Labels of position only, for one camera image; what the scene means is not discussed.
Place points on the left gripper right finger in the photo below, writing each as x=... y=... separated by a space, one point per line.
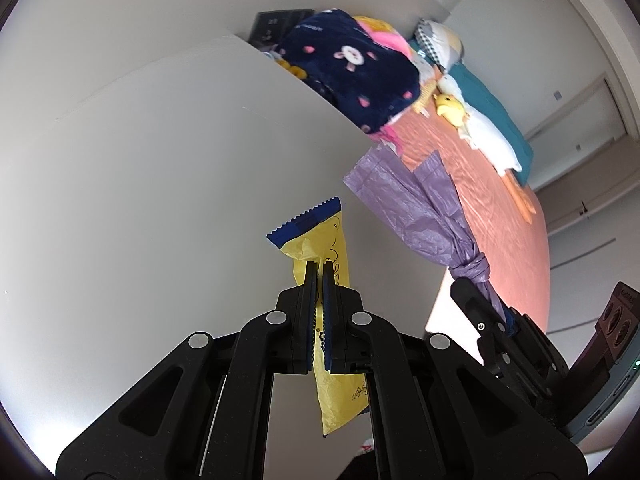
x=331 y=319

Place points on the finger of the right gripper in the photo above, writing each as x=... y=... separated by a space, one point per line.
x=477 y=308

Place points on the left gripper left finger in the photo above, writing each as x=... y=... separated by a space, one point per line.
x=311 y=294

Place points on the yellow snack packet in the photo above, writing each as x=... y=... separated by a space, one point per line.
x=316 y=235

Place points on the purple plastic bag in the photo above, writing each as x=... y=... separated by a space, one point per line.
x=423 y=208

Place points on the pink bed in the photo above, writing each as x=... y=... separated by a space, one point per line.
x=517 y=250

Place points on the white goose plush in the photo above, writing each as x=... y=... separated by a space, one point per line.
x=482 y=135

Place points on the yellow duck plush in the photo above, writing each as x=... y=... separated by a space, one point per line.
x=452 y=110

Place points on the teal pillow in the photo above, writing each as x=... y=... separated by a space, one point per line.
x=477 y=95

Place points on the navy patterned blanket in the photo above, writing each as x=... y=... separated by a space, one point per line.
x=344 y=66

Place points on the patchwork cushion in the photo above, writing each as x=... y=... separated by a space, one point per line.
x=439 y=43

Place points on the pink white clothes pile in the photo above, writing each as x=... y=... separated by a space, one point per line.
x=415 y=73

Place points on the black camera box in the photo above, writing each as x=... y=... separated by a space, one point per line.
x=607 y=367

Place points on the black wall panel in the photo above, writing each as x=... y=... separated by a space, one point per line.
x=270 y=27

